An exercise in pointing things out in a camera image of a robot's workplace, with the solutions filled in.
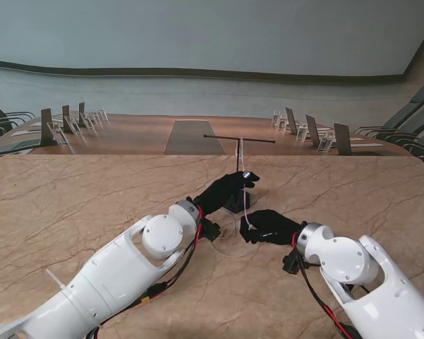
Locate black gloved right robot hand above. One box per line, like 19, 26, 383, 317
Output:
238, 208, 301, 246

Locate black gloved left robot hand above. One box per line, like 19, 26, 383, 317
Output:
193, 170, 261, 215

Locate pink wired earphone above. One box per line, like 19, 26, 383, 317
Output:
211, 138, 259, 258

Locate black T rack marble base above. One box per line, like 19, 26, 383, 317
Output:
202, 133, 277, 214

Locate grey table runner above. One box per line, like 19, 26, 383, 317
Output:
164, 119, 226, 155

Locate brown wooden conference table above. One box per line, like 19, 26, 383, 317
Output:
0, 112, 410, 158

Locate white zip tie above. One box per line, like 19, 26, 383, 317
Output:
45, 268, 66, 292

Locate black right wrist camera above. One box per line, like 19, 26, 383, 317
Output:
281, 249, 304, 275

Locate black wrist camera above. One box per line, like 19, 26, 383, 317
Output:
281, 249, 304, 275
199, 218, 222, 242

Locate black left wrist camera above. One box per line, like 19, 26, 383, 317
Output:
199, 218, 222, 242

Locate red black right arm cables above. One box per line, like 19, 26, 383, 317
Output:
296, 246, 357, 339

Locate red black arm cables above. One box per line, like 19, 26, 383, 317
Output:
87, 206, 204, 339
296, 246, 357, 339

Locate red black left arm cables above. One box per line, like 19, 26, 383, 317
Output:
87, 206, 204, 339

